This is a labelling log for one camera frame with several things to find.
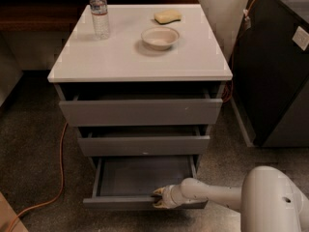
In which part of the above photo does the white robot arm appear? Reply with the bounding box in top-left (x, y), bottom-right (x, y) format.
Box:
top-left (154, 166), bottom-right (309, 232)

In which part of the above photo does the grey bottom drawer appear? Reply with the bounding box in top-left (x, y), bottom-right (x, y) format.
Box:
top-left (83, 156), bottom-right (196, 211)

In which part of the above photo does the cardboard box corner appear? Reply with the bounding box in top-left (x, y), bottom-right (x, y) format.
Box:
top-left (0, 192), bottom-right (29, 232)

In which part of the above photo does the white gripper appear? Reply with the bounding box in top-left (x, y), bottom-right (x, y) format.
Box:
top-left (153, 185), bottom-right (187, 209)

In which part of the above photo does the white top drawer cabinet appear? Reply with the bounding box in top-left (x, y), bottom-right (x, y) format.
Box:
top-left (47, 3), bottom-right (234, 171)

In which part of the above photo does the white wall outlet plate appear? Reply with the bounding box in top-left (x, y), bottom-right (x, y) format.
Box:
top-left (293, 26), bottom-right (309, 51)

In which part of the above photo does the dark cabinet on right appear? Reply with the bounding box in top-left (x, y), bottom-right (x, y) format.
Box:
top-left (230, 0), bottom-right (309, 147)

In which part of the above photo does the clear plastic water bottle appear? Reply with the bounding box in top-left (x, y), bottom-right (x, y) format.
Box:
top-left (89, 0), bottom-right (110, 39)

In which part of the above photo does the dark wooden bench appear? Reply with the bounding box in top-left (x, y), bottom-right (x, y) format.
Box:
top-left (0, 0), bottom-right (200, 33)

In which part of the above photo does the yellow green sponge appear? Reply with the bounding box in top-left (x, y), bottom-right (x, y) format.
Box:
top-left (154, 9), bottom-right (182, 25)

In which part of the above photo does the grey top drawer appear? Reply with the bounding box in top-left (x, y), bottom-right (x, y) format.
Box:
top-left (59, 94), bottom-right (222, 127)

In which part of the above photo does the orange extension cord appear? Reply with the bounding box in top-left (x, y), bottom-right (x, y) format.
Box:
top-left (5, 0), bottom-right (309, 232)

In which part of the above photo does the white paper bowl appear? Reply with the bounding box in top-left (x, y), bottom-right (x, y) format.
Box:
top-left (141, 26), bottom-right (180, 51)

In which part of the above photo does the grey middle drawer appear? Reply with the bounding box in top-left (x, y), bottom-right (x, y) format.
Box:
top-left (78, 126), bottom-right (211, 157)

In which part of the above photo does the grey drawer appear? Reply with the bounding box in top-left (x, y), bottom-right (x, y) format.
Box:
top-left (83, 156), bottom-right (196, 211)
top-left (78, 126), bottom-right (211, 157)
top-left (59, 94), bottom-right (222, 127)

